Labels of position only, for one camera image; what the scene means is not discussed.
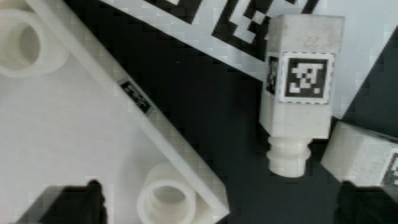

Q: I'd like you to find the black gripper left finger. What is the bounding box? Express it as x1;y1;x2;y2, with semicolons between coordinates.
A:
16;180;109;224

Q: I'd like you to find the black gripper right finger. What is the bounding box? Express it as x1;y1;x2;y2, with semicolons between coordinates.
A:
338;181;398;224

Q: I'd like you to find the white square tabletop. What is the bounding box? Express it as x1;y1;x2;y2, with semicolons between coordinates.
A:
0;0;229;224

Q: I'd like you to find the white leg grasped later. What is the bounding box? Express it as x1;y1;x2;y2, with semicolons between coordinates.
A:
260;14;345;178

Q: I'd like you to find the white leg centre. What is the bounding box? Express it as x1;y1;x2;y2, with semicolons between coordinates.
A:
322;122;398;187

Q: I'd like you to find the white marker sheet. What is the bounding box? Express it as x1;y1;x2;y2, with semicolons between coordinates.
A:
100;0;398;117

